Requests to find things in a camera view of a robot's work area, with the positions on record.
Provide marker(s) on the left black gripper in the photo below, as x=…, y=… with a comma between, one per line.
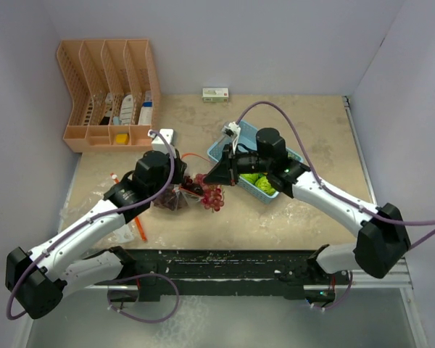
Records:
x=180, y=170

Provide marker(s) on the yellow block in organizer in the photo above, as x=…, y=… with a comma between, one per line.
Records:
x=122, y=139

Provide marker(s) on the red grape bunch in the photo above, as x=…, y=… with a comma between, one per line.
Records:
x=212, y=197
x=175, y=197

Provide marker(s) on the green bumpy fruit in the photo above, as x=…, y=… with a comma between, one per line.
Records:
x=264, y=185

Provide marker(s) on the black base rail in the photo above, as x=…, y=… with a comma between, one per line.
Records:
x=242, y=273

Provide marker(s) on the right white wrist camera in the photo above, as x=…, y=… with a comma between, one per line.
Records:
x=231, y=130

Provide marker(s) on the light blue plastic basket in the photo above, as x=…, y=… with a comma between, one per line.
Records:
x=247, y=141

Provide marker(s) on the small white green box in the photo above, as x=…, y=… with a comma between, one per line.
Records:
x=215, y=95

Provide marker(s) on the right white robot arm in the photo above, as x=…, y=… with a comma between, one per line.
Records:
x=381, y=239

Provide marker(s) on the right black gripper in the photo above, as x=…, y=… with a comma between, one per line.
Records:
x=225, y=172

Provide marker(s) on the orange desk file organizer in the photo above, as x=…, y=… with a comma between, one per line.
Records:
x=99, y=73

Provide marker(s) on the blue white box in organizer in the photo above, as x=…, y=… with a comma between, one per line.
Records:
x=146, y=112

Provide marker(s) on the clear orange-zip bag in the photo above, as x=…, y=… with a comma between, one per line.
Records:
x=181, y=170

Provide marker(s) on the white tube in organizer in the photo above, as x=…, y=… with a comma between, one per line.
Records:
x=126, y=110

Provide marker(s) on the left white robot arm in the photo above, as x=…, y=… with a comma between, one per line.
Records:
x=39, y=279

